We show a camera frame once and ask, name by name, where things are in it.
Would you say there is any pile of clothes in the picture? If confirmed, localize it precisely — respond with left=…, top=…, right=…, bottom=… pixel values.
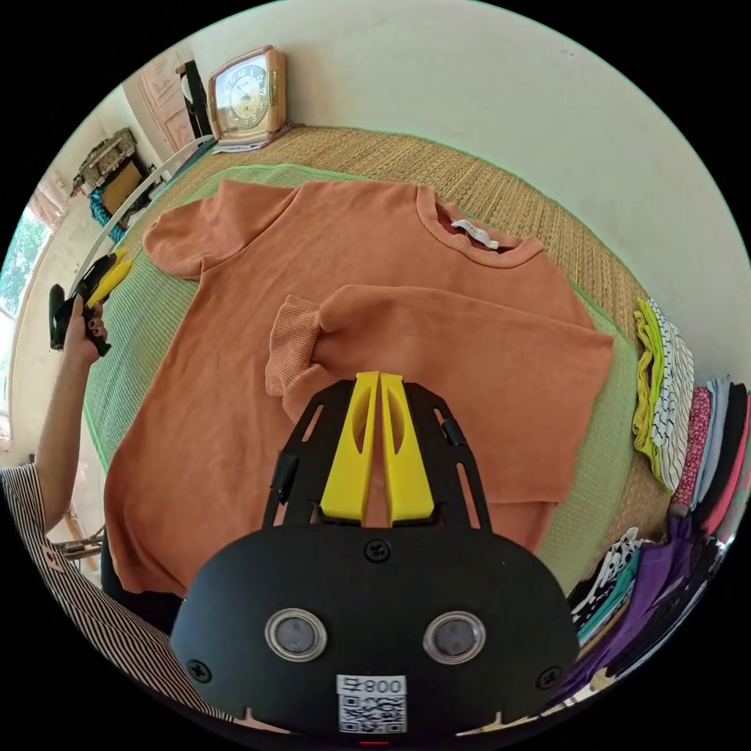
left=551, top=296, right=751, bottom=712

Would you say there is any pink curtain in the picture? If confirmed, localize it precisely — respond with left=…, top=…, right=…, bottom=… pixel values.
left=27, top=174, right=73, bottom=233

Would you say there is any purple folded cloth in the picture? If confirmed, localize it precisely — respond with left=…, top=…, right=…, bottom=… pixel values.
left=212, top=121, right=298, bottom=156

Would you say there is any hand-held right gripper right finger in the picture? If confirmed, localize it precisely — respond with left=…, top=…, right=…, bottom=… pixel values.
left=381, top=372, right=437, bottom=525

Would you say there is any cluttered shelf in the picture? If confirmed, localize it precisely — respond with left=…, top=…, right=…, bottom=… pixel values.
left=70, top=128, right=157, bottom=228

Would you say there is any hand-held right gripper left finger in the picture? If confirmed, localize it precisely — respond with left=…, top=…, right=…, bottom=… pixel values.
left=318, top=371, right=383, bottom=523

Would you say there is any person's left forearm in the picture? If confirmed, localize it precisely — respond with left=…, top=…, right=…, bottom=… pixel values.
left=32, top=350, right=90, bottom=533

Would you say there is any person's left hand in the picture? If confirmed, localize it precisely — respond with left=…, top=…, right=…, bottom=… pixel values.
left=63, top=297, right=111, bottom=369

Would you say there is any orange long sleeve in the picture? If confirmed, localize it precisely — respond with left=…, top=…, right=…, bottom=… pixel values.
left=104, top=178, right=616, bottom=597

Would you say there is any bed with woven mat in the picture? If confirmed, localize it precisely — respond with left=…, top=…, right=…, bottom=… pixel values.
left=81, top=125, right=700, bottom=595

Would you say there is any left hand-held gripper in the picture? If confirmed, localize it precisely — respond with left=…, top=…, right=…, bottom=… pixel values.
left=49, top=250, right=135, bottom=358

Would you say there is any window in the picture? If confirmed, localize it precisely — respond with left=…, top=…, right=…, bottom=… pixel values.
left=0, top=205, right=55, bottom=425

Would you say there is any pink door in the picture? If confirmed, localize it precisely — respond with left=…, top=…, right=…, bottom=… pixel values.
left=138, top=49, right=198, bottom=151

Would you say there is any pink square clock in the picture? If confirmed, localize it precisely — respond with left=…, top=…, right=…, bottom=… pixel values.
left=206, top=45, right=289, bottom=146

